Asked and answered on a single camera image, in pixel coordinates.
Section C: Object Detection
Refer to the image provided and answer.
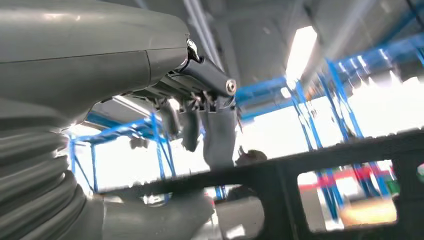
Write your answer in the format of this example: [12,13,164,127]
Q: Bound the tall blue metal rack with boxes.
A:
[234,33,424,221]
[67,112,177,204]

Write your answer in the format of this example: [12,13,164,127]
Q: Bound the grey ceiling pipes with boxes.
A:
[181,0,227,72]

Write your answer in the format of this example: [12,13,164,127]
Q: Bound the long bright ceiling light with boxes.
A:
[285,25,318,83]

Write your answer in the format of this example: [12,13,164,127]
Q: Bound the red strip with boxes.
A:
[299,166,393,194]

